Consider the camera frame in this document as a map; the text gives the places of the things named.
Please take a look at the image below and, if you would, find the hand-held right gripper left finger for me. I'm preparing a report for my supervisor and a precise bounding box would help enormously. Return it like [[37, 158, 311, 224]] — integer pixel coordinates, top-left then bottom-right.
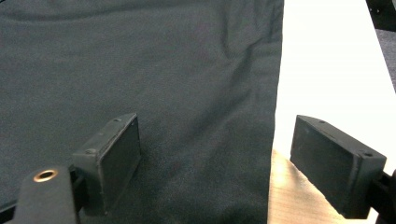
[[71, 112, 142, 217]]

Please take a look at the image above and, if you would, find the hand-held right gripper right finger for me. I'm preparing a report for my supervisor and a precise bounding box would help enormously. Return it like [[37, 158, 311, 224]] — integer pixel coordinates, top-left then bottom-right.
[[290, 114, 388, 220]]

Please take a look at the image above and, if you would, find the black sleeveless shirt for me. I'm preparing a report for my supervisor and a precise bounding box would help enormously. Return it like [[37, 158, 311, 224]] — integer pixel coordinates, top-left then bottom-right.
[[0, 0, 285, 224]]

